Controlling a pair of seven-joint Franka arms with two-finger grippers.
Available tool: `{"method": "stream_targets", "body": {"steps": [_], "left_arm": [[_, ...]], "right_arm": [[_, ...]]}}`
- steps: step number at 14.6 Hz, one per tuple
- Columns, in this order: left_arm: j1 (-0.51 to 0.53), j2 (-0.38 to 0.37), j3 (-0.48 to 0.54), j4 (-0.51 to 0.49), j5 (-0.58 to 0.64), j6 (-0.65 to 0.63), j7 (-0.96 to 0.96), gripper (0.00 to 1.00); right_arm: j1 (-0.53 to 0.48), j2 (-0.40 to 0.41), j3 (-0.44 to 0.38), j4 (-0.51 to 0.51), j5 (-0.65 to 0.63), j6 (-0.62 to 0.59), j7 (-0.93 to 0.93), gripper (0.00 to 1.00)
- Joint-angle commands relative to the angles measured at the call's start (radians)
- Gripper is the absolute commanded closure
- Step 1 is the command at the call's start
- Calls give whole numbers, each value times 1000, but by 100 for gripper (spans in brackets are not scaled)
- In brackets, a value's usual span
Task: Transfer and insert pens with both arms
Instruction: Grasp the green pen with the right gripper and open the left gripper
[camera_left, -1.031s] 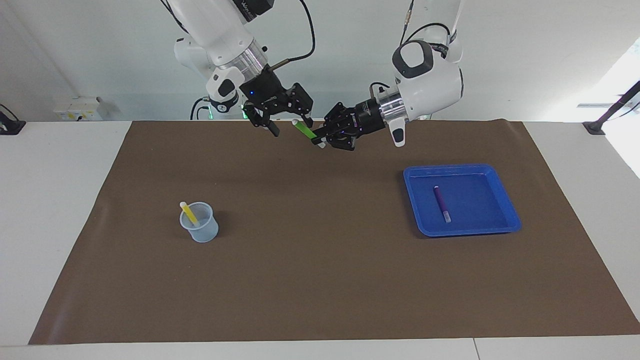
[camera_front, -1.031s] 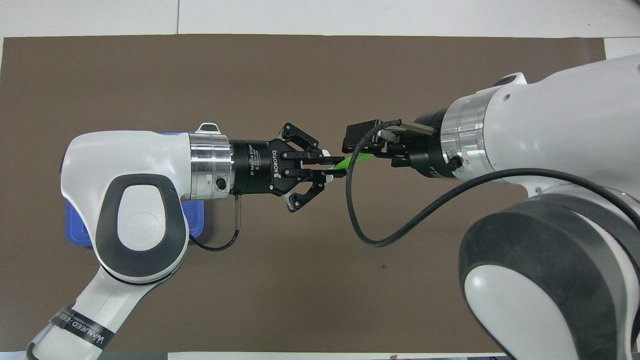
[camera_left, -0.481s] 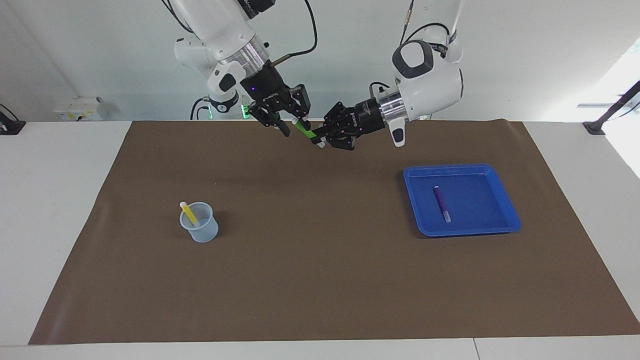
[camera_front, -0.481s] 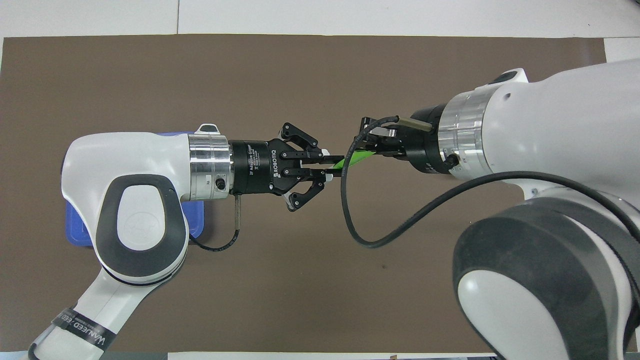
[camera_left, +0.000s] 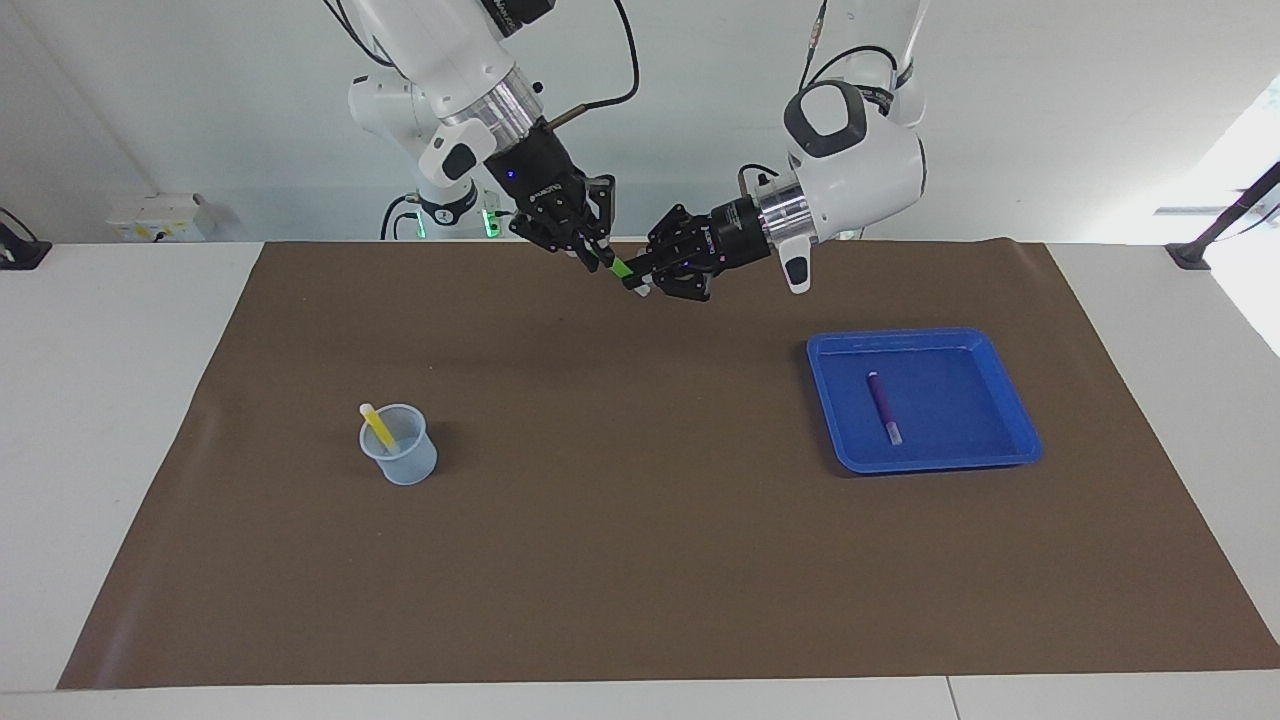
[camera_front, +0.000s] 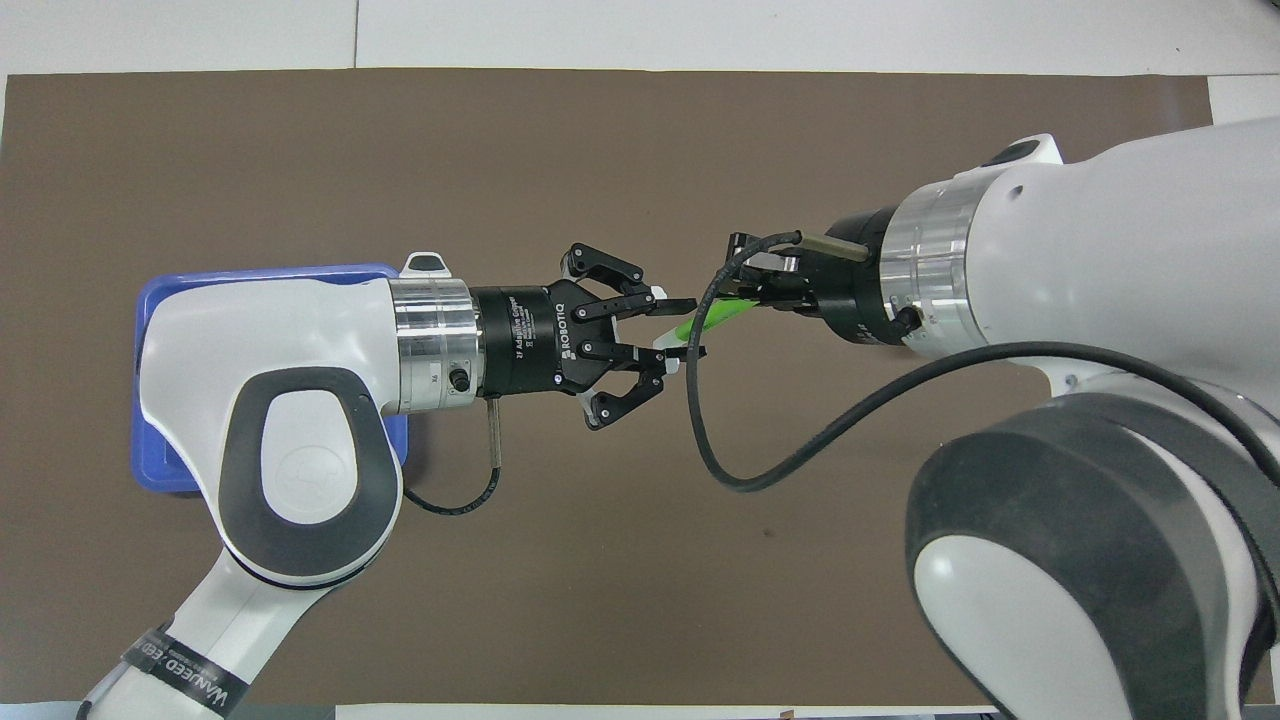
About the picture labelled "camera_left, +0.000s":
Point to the black table clamp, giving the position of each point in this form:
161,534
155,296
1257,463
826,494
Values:
20,252

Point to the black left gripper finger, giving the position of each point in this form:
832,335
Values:
690,280
680,232

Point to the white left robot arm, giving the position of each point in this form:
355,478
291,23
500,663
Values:
860,170

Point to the green marker pen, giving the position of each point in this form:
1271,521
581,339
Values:
621,267

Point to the blue plastic tray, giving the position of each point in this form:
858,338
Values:
960,420

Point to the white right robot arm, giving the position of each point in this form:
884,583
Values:
440,50

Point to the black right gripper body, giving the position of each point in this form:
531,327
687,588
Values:
535,175

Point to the brown table mat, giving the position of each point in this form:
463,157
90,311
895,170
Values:
640,560

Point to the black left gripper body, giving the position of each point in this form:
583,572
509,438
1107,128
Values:
735,235

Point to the purple marker pen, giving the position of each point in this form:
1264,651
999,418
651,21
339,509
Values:
883,405

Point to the yellow marker pen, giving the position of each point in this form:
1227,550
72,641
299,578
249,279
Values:
378,427

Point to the black camera stand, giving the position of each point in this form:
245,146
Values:
1190,257

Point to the translucent plastic cup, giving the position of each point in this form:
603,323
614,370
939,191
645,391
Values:
410,468

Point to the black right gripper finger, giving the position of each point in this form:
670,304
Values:
602,210
555,240

